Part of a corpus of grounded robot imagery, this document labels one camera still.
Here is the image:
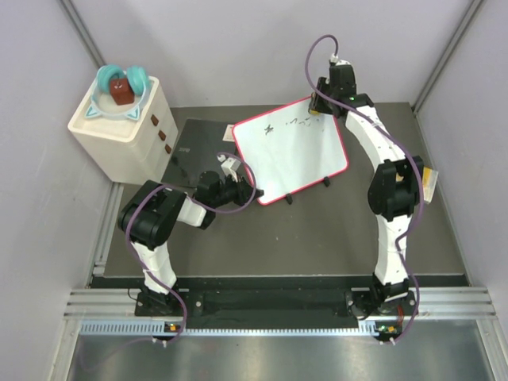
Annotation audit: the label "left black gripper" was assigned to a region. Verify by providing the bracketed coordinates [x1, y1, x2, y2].
[212, 172, 263, 209]

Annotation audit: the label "pink framed whiteboard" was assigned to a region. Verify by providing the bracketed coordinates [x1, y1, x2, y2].
[232, 97, 349, 206]

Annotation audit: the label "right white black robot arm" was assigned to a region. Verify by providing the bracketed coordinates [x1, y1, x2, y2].
[309, 58, 424, 314]

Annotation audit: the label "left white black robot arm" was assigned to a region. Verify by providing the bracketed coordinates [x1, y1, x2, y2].
[117, 171, 264, 316]

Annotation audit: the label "colourful book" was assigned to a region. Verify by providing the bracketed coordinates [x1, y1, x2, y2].
[422, 167, 439, 204]

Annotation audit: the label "white drawer cabinet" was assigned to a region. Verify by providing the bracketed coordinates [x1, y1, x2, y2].
[67, 76, 179, 185]

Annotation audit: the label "brown cube toy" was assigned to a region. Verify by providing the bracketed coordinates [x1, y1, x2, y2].
[109, 78, 135, 106]

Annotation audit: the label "teal cat ear headphones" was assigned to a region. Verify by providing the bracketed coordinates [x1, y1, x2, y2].
[84, 64, 152, 121]

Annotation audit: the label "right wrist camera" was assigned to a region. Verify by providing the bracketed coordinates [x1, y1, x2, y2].
[329, 57, 351, 67]

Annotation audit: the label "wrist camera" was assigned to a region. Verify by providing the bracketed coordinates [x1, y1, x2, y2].
[217, 155, 241, 180]
[329, 57, 351, 67]

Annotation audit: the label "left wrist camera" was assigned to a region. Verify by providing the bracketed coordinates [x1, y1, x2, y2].
[217, 155, 241, 180]

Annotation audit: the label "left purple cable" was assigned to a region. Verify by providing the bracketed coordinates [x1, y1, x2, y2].
[125, 152, 256, 346]

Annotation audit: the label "purple cable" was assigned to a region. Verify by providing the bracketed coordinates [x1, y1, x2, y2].
[304, 34, 424, 345]
[125, 152, 256, 346]

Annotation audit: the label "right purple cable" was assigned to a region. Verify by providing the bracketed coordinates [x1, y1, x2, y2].
[304, 34, 424, 345]

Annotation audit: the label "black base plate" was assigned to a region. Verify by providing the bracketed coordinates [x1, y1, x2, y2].
[134, 275, 416, 329]

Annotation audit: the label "white slotted cable duct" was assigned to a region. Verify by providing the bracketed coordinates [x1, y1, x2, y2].
[79, 320, 402, 337]

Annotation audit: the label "aluminium rail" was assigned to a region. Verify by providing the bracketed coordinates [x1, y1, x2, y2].
[63, 287, 496, 320]

